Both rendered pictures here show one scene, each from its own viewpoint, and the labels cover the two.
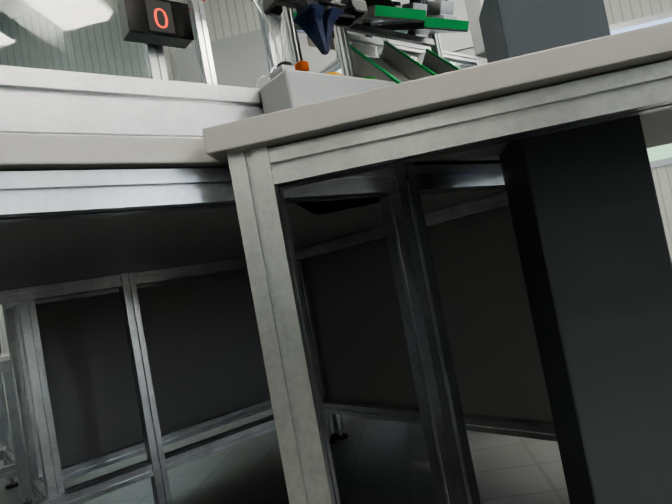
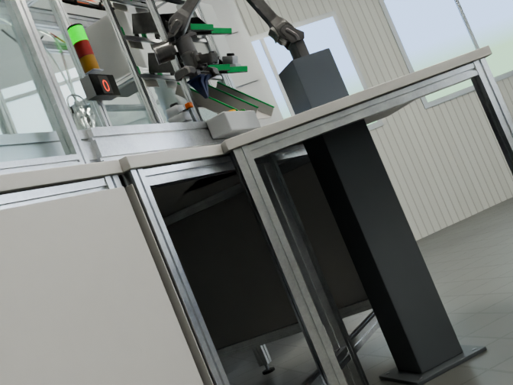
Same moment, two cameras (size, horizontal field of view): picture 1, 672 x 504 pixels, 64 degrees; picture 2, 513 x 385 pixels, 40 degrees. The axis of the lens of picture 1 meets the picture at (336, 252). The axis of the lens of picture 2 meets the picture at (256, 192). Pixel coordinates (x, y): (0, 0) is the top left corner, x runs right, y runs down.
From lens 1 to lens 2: 1.41 m
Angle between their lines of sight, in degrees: 26
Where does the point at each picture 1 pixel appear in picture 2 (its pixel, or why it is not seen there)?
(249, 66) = not seen: outside the picture
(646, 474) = (398, 263)
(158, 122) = (185, 141)
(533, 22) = (313, 79)
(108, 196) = (202, 170)
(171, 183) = (212, 164)
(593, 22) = (336, 78)
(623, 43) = (362, 95)
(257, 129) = (246, 137)
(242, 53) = not seen: outside the picture
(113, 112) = (173, 138)
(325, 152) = (269, 143)
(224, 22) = not seen: outside the picture
